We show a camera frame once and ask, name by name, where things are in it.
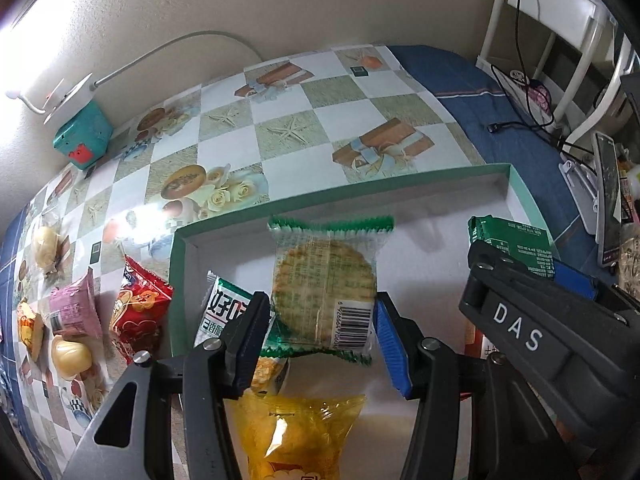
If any white gooseneck lamp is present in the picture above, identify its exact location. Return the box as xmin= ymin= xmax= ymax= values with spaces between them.
xmin=5 ymin=87 xmax=51 ymax=116

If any white power strip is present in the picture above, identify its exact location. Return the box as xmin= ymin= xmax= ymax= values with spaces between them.
xmin=42 ymin=74 xmax=98 ymax=126

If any black phone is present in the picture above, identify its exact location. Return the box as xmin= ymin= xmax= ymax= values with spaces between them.
xmin=592 ymin=132 xmax=623 ymax=268

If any white power cable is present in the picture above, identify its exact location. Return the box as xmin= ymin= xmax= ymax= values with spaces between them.
xmin=92 ymin=31 xmax=266 ymax=88

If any pink snack packet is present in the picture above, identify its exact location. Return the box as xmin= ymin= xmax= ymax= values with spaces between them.
xmin=49 ymin=267 xmax=103 ymax=338

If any yellow jelly cup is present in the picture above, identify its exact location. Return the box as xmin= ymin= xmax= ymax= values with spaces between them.
xmin=50 ymin=335 xmax=95 ymax=381

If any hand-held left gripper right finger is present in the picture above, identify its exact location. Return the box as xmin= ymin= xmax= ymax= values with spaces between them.
xmin=372 ymin=292 xmax=581 ymax=480

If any black cable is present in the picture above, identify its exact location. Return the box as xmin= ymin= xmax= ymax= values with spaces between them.
xmin=487 ymin=0 xmax=596 ymax=153

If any teal cube toy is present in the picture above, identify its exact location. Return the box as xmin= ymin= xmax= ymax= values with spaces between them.
xmin=54 ymin=101 xmax=113 ymax=171

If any bread bun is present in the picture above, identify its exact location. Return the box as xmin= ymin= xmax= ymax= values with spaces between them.
xmin=30 ymin=217 xmax=76 ymax=276

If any white green cracker packet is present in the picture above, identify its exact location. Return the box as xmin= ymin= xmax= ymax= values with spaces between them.
xmin=197 ymin=270 xmax=291 ymax=396

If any orange snack packet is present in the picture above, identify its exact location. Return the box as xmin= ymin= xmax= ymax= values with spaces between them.
xmin=16 ymin=300 xmax=46 ymax=363

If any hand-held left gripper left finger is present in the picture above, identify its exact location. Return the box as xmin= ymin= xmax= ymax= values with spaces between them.
xmin=60 ymin=290 xmax=272 ymax=480

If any yellow snack packet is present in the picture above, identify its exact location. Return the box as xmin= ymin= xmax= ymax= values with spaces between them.
xmin=232 ymin=392 xmax=368 ymax=480

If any white stand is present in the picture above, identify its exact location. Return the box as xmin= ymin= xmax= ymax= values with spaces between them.
xmin=560 ymin=157 xmax=601 ymax=236

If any green snack packet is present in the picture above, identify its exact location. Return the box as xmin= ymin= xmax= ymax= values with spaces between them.
xmin=467 ymin=215 xmax=561 ymax=281

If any red candy packet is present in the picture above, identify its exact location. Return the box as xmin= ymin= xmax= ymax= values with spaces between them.
xmin=110 ymin=255 xmax=175 ymax=366

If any green-rimmed white box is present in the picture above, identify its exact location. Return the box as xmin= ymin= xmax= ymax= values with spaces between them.
xmin=167 ymin=162 xmax=561 ymax=480

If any round rice cracker packet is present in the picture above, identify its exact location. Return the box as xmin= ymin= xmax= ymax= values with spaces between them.
xmin=267 ymin=215 xmax=396 ymax=366

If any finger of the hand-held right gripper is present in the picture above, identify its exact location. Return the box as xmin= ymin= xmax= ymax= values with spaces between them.
xmin=467 ymin=240 xmax=596 ymax=311
xmin=550 ymin=257 xmax=598 ymax=302

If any white chair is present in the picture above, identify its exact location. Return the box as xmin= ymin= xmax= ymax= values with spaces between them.
xmin=475 ymin=0 xmax=640 ymax=146

